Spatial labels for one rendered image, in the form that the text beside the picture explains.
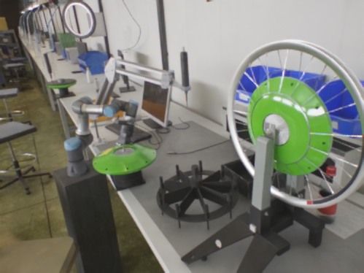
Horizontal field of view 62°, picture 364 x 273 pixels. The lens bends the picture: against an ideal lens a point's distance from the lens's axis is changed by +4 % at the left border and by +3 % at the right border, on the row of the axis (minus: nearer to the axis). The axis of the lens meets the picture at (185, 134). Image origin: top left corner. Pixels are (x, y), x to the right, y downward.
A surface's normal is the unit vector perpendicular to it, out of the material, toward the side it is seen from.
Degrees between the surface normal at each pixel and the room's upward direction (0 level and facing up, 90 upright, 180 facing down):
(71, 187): 90
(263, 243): 18
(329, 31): 90
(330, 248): 0
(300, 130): 87
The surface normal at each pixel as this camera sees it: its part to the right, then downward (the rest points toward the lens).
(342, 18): -0.88, 0.23
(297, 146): -0.73, 0.36
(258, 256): -0.32, -0.80
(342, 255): -0.06, -0.92
